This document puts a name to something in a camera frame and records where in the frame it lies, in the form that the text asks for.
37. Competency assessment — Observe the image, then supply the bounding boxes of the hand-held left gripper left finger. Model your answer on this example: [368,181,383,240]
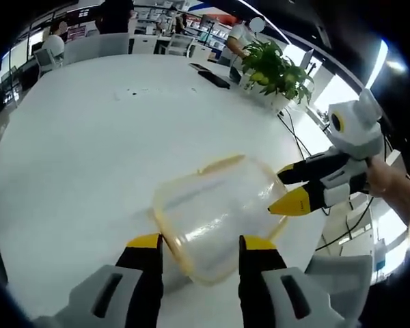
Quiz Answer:
[30,232,165,328]

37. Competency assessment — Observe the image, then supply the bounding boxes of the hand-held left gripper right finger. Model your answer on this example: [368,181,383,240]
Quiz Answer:
[238,234,363,328]

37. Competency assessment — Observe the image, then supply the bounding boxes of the clear container with yellow buckles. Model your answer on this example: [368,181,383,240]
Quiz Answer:
[152,154,290,286]

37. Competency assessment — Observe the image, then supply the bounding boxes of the person's right hand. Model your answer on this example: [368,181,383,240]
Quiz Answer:
[366,157,409,198]

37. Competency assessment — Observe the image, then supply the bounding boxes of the green potted plant white pot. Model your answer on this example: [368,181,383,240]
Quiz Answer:
[241,38,316,112]

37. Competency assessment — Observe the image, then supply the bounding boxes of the white office chair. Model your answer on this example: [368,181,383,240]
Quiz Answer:
[33,47,62,79]
[165,33,196,57]

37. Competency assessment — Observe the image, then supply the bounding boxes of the storage shelf with boxes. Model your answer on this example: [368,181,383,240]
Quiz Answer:
[133,0,234,46]

